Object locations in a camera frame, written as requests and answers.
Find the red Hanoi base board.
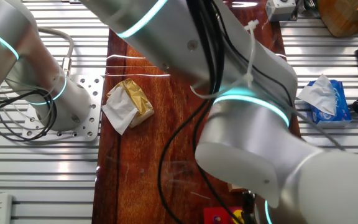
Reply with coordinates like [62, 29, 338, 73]
[203, 207, 246, 224]

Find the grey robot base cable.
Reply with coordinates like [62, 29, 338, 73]
[32, 26, 75, 75]

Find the yellow Hanoi disc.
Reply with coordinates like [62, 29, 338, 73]
[232, 210, 245, 224]

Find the blue tissue pack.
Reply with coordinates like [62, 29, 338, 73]
[308, 79, 352, 129]

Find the white tissue sheet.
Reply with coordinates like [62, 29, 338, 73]
[296, 73, 337, 116]

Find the black base cable bundle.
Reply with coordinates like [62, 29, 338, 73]
[0, 88, 58, 142]

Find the grey button box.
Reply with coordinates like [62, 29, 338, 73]
[265, 0, 297, 22]

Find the brown cardboard box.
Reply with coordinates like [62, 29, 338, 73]
[316, 0, 358, 38]

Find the white zip tie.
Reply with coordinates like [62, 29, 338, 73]
[243, 19, 260, 88]

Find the long black arm cable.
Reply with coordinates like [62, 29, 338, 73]
[157, 0, 226, 224]
[192, 0, 241, 224]

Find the silver robot mounting plate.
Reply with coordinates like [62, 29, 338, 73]
[22, 74, 104, 142]

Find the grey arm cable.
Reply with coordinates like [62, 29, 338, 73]
[287, 105, 347, 152]

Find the gold foil paper package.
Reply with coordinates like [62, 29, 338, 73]
[101, 78, 155, 136]

